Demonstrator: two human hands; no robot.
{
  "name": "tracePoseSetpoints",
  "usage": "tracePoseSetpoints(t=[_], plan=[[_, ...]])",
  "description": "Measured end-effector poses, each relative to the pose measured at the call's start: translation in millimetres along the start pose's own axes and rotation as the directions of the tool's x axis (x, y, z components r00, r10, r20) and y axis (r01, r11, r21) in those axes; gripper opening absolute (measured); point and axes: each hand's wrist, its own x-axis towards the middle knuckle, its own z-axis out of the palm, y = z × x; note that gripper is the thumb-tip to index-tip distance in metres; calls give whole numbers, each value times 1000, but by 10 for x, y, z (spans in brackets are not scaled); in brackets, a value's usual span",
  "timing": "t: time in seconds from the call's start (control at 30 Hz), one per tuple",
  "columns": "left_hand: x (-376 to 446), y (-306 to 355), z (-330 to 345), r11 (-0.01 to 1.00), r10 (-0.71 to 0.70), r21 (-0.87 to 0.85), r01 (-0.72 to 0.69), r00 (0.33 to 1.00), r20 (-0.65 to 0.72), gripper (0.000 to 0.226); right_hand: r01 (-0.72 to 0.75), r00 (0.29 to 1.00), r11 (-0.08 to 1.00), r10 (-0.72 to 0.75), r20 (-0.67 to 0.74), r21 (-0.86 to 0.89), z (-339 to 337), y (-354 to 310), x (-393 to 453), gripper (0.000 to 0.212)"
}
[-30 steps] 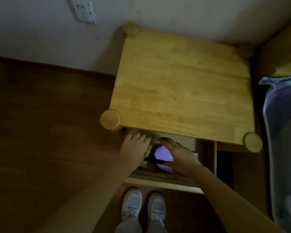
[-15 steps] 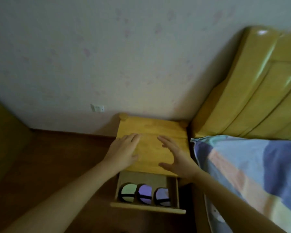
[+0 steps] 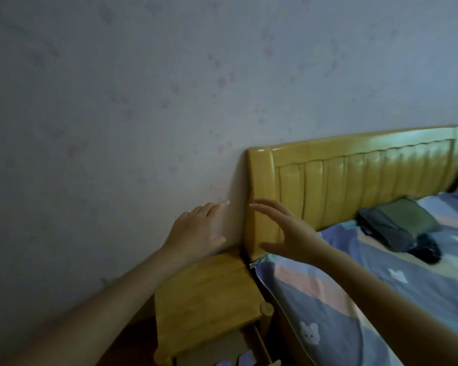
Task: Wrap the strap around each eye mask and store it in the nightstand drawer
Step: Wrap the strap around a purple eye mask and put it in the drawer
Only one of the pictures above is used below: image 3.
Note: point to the person's left hand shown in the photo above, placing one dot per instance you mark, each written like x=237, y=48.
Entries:
x=194, y=236

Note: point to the person's right hand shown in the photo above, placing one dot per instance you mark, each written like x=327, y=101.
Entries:
x=299, y=240

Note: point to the purple sleep mask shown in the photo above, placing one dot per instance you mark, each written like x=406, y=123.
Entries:
x=247, y=359

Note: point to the person's right forearm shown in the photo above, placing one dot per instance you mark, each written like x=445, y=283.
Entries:
x=397, y=312

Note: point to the person's left forearm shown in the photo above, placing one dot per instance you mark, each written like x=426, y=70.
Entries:
x=99, y=316

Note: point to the yellow wooden nightstand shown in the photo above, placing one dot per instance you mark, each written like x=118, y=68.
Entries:
x=206, y=297

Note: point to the pastel patchwork bed sheet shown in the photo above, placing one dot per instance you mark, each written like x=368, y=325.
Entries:
x=366, y=320

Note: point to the yellow wooden headboard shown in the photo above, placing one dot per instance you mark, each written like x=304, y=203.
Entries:
x=347, y=179

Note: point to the grey green pillow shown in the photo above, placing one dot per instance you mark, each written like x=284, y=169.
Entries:
x=404, y=217

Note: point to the navy patterned cloth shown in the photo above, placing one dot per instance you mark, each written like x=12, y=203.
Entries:
x=427, y=250

